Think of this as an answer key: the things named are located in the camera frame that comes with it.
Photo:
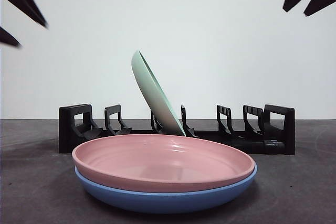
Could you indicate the blue plate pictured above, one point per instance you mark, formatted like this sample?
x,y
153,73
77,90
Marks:
x,y
157,200

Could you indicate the black plate rack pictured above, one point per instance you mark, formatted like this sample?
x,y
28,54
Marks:
x,y
278,129

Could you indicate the light green plate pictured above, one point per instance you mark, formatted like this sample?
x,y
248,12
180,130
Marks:
x,y
155,95

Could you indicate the pink plate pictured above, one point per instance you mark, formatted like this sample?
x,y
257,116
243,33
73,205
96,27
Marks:
x,y
157,163

